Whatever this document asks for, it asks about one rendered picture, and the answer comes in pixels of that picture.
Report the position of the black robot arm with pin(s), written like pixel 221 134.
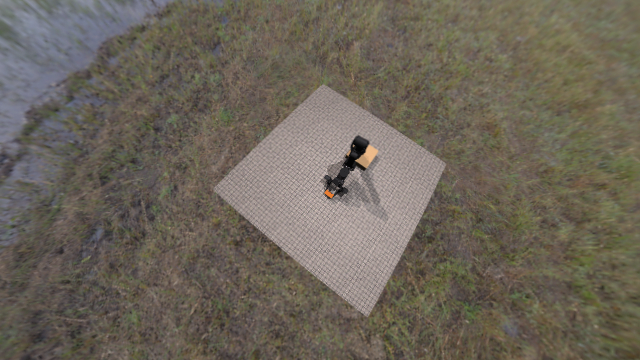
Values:
pixel 360 146

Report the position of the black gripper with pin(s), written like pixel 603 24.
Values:
pixel 329 180

